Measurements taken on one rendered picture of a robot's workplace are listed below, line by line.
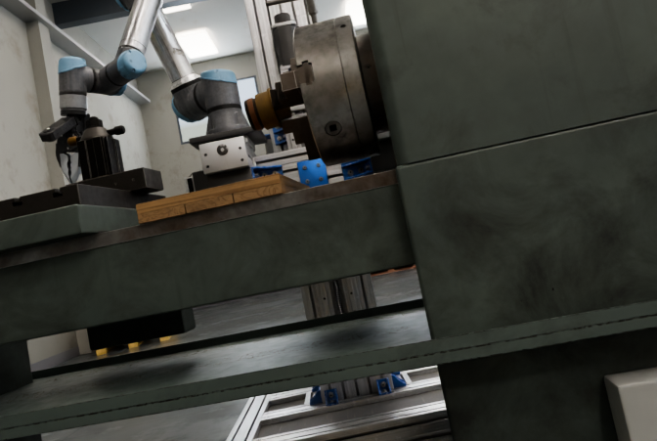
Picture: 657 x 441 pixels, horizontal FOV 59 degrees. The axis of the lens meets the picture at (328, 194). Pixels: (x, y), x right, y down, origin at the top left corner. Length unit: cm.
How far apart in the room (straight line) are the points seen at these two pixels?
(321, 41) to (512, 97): 40
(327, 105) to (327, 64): 8
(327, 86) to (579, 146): 48
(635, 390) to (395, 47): 70
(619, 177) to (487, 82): 28
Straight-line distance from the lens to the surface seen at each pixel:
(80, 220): 124
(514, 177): 109
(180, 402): 111
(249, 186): 116
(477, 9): 115
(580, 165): 112
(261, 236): 116
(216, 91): 196
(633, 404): 109
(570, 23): 117
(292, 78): 122
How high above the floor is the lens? 75
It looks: 5 degrees up
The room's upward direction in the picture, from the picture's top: 11 degrees counter-clockwise
